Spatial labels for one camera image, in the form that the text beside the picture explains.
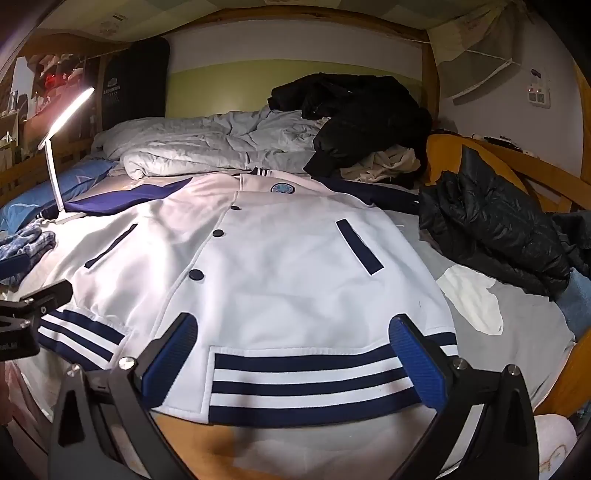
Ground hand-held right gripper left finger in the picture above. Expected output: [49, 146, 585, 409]
[48, 311, 199, 480]

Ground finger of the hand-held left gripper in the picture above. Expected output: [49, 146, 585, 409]
[0, 255, 29, 280]
[21, 279, 74, 318]

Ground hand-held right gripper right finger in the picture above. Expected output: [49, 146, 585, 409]
[389, 314, 541, 480]

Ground white and navy varsity jacket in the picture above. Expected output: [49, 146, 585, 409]
[37, 167, 459, 425]

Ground beige crumpled clothes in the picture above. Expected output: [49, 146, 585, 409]
[341, 144, 422, 183]

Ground blue plaid cloth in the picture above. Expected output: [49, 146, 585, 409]
[0, 219, 57, 278]

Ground blue pillow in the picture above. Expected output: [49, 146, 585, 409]
[0, 159, 118, 234]

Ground black puffer jacket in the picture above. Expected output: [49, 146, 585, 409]
[418, 147, 573, 296]

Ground white desk lamp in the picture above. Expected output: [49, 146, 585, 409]
[38, 87, 95, 224]

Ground cluttered wooden shelf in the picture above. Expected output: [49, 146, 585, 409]
[0, 51, 100, 167]

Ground blue denim pants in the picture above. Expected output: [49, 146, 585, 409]
[556, 270, 591, 340]

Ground yellow cloth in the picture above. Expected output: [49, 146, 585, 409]
[425, 134, 529, 195]

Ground pale grey duvet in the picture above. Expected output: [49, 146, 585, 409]
[95, 105, 333, 181]

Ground black hanging banner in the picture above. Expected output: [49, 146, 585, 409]
[99, 37, 171, 134]

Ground wooden bed frame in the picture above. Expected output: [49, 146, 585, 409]
[0, 7, 591, 416]

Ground white wall power strip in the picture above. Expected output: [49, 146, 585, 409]
[526, 76, 552, 109]

